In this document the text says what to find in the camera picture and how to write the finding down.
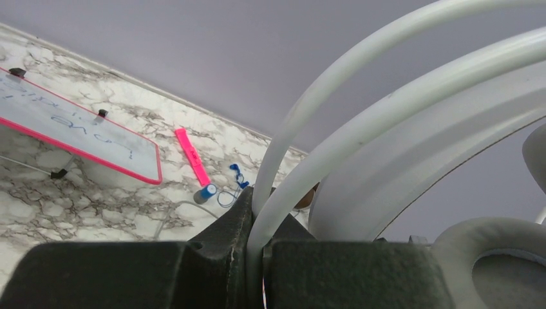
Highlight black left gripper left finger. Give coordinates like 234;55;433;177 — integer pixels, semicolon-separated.
1;188;252;308

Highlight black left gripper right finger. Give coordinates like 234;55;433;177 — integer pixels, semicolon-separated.
263;215;455;308

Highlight white grey over-ear headphones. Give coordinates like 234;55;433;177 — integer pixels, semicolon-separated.
244;1;545;308

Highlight brown over-ear headphones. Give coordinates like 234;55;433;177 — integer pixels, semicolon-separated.
294;183;320;210

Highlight blue grey stamp cylinder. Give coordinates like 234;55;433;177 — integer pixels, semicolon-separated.
193;183;218;205

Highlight pink highlighter marker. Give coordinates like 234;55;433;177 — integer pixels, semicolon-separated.
174;127;211;187

